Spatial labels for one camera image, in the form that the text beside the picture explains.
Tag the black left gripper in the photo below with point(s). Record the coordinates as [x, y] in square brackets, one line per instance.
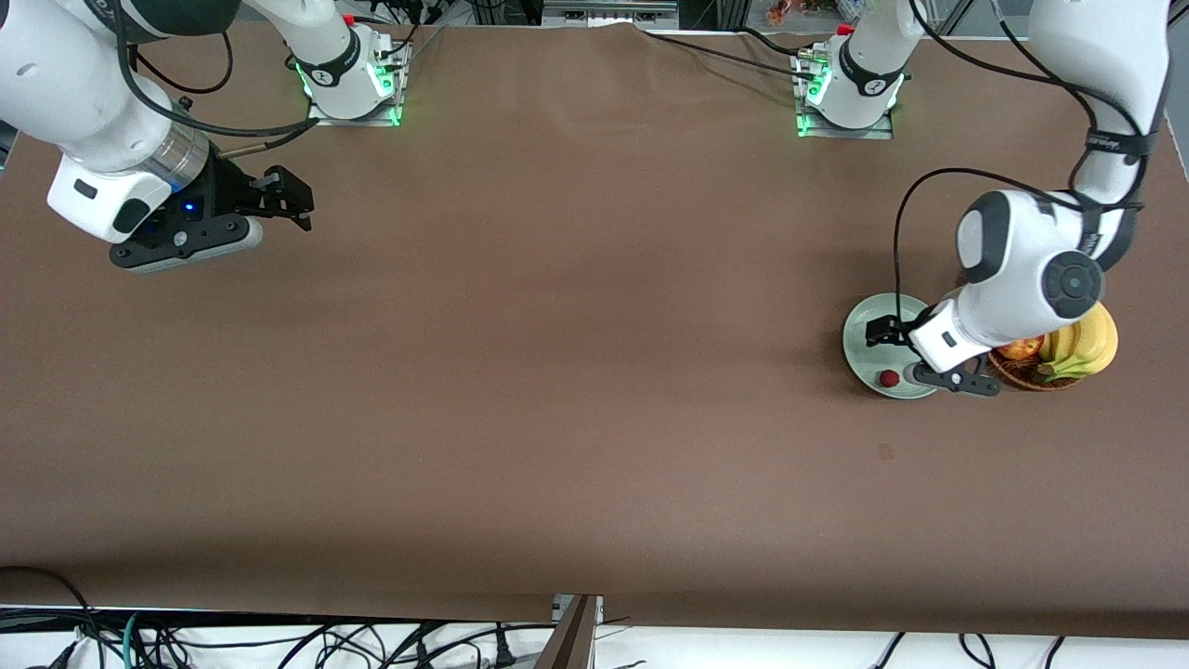
[897, 332]

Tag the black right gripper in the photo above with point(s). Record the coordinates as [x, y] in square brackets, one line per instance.
[226, 191]

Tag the small red strawberry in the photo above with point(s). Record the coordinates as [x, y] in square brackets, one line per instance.
[889, 378]

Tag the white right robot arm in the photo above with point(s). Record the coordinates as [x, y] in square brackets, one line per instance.
[56, 93]

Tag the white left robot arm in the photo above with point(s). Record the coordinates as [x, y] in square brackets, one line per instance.
[1022, 260]

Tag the pale green round plate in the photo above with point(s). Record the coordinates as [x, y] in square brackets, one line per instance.
[864, 358]

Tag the red apple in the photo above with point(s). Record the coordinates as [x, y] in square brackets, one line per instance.
[1022, 348]

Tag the brown wicker basket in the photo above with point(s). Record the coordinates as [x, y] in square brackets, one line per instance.
[1022, 379]

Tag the yellow banana bunch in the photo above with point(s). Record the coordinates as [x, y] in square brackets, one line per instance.
[1091, 348]

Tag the large table cover sheet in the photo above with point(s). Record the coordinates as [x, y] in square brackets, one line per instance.
[594, 279]

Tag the colourful toy pile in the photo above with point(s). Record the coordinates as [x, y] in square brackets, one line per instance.
[790, 9]

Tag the grey metal box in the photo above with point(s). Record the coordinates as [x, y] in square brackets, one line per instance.
[608, 14]

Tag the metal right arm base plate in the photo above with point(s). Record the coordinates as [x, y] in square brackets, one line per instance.
[353, 122]

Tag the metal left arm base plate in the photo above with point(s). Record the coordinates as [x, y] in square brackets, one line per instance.
[845, 133]

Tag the wooden post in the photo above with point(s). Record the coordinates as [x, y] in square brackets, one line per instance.
[576, 641]

